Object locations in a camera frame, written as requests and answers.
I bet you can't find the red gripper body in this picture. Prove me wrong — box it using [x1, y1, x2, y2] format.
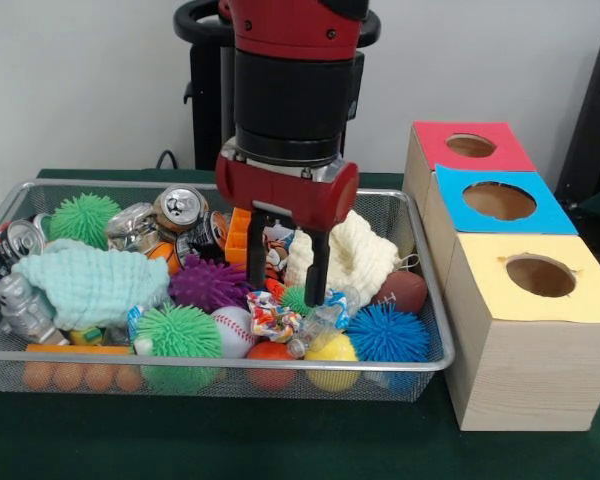
[214, 152, 360, 234]

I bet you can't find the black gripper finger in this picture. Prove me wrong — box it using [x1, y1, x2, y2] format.
[246, 207, 269, 290]
[303, 227, 331, 307]

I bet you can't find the multicolour patterned cloth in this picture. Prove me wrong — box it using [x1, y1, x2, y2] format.
[246, 290, 301, 344]

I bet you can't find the mint green cloth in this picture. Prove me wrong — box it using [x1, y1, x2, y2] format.
[10, 238, 172, 331]

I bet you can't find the wooden box with three holes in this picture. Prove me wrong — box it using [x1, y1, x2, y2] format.
[402, 120, 600, 433]

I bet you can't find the orange plastic block tray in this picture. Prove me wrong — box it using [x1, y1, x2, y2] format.
[224, 207, 254, 265]

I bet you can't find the cream knitted cloth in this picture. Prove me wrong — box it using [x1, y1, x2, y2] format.
[285, 209, 404, 304]

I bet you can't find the purple spiky ball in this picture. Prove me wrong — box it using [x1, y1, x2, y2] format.
[169, 253, 256, 315]

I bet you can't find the white baseball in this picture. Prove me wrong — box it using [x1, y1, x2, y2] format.
[210, 305, 259, 359]

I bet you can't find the brown toy football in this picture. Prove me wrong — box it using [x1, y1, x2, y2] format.
[370, 271, 429, 315]

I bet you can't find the blue spiky ball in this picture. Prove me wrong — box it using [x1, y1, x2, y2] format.
[346, 302, 431, 364]

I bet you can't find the green spiky ball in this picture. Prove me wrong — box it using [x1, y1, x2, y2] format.
[134, 302, 221, 359]
[47, 192, 124, 250]

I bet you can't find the black flat panel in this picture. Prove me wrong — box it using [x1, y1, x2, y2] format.
[554, 32, 600, 201]

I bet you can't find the silver wire mesh bin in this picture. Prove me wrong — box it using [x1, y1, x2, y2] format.
[0, 178, 456, 404]

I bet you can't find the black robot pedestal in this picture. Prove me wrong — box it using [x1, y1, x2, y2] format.
[173, 0, 381, 174]

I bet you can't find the black cable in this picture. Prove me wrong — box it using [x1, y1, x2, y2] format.
[155, 148, 181, 171]

